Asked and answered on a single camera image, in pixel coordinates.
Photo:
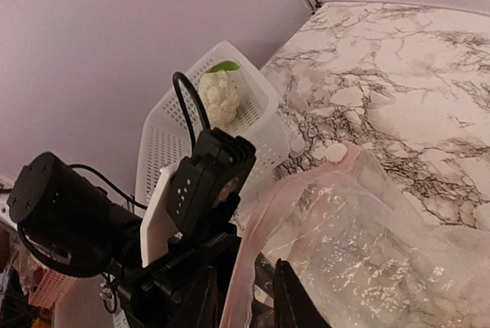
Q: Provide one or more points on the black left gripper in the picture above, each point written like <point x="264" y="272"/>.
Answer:
<point x="185" y="288"/>

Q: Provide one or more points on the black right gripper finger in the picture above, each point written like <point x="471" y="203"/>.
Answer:
<point x="293" y="308"/>

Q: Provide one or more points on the clear zip top bag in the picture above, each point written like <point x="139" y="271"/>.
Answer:
<point x="363" y="253"/>

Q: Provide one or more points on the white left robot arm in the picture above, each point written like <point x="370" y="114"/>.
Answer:
<point x="72" y="227"/>

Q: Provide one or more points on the pink perforated basket outside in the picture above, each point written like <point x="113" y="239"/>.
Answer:
<point x="48" y="287"/>

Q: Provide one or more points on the white perforated plastic basket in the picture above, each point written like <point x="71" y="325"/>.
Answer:
<point x="165" y="139"/>

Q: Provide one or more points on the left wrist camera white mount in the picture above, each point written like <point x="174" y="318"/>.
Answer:
<point x="198" y="194"/>

